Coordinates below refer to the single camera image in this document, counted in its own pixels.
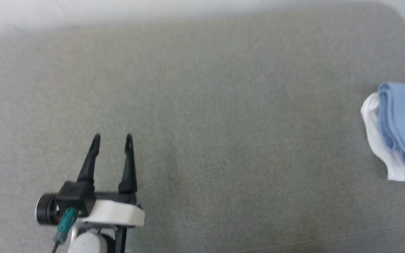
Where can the white garment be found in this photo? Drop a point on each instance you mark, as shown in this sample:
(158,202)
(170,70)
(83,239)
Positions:
(376,137)

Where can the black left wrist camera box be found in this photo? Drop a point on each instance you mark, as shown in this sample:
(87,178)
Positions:
(76,196)

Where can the teal left camera connector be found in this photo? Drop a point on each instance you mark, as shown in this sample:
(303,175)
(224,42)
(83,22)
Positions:
(65,223)

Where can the grey-green fabric sofa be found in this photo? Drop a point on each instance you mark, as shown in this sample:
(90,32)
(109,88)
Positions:
(223,123)

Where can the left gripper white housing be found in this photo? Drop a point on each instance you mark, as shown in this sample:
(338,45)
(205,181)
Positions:
(114,212)

